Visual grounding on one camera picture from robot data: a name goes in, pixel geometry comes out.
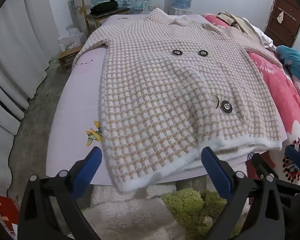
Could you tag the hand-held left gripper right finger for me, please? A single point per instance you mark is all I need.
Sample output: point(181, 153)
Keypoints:
point(215, 170)

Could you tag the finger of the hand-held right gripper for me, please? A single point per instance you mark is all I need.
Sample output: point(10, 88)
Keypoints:
point(258, 162)
point(293, 155)

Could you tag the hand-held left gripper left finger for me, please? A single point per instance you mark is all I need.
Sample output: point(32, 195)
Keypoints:
point(88, 170)

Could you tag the beige white houndstooth coat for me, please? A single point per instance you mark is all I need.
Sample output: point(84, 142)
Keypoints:
point(165, 92)

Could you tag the beige clothes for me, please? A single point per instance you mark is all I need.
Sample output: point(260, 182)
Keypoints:
point(237, 20)

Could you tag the green fuzzy rug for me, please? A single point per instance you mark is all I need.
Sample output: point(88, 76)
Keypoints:
point(185, 202)

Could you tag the white fuzzy rug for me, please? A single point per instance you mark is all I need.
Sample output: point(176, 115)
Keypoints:
point(130, 215)

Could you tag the pink floral blanket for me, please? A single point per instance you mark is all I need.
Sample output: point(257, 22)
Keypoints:
point(277, 85)

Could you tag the red box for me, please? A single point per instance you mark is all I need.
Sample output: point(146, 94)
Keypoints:
point(5, 210)

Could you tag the small wooden stool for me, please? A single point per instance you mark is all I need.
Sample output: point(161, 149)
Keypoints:
point(67, 55)

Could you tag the white cloth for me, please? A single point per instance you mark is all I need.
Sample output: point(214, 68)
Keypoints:
point(262, 37)

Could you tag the brown wooden door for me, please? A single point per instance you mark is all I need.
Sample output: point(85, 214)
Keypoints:
point(285, 30)

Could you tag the clear plastic bags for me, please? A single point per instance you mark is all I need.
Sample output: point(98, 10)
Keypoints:
point(72, 38)

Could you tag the white curtain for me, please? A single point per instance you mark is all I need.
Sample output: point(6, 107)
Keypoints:
point(15, 55)

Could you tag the small beige hanging cloth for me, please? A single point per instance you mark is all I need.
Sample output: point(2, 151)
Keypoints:
point(280, 17)

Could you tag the wooden chair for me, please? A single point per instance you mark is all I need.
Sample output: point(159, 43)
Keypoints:
point(107, 15)

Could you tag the white water dispenser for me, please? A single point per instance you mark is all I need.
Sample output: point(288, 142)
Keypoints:
point(180, 11)

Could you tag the black bag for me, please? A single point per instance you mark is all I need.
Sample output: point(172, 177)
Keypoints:
point(105, 6)

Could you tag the wall socket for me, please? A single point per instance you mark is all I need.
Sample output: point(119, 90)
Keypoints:
point(152, 7)

